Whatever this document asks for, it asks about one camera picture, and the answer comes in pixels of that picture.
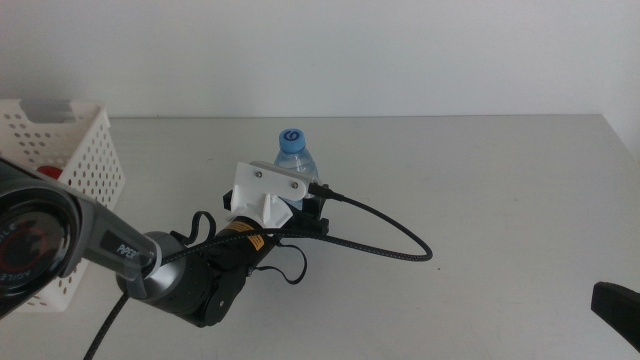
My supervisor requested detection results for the white perforated plastic basket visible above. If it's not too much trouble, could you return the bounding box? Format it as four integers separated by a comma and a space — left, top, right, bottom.
0, 98, 125, 314

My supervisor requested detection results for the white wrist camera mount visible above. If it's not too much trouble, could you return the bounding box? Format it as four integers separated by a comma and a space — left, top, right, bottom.
228, 160, 312, 229

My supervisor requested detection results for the thin black cable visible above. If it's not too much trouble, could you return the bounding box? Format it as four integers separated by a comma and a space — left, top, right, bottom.
169, 210, 309, 286

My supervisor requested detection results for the clear water bottle blue label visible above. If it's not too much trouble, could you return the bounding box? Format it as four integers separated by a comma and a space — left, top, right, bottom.
273, 128, 321, 211

